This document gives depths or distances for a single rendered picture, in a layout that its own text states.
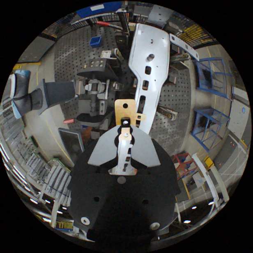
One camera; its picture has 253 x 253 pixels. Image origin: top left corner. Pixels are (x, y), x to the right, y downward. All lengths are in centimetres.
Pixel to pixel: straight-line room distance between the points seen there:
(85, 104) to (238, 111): 801
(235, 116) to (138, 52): 784
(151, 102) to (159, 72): 18
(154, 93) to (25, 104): 73
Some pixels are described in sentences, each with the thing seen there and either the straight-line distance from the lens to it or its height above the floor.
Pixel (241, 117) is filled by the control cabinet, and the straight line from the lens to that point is 789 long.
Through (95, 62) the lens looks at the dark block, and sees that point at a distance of 31.
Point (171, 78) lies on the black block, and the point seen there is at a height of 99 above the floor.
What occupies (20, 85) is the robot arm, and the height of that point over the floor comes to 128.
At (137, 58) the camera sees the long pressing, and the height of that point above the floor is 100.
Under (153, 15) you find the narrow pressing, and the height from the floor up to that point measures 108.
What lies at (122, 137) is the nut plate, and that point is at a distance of 16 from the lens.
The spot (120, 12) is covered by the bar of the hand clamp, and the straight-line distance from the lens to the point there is 37.
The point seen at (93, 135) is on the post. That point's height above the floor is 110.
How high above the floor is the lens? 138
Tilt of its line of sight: 62 degrees down
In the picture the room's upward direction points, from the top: 179 degrees clockwise
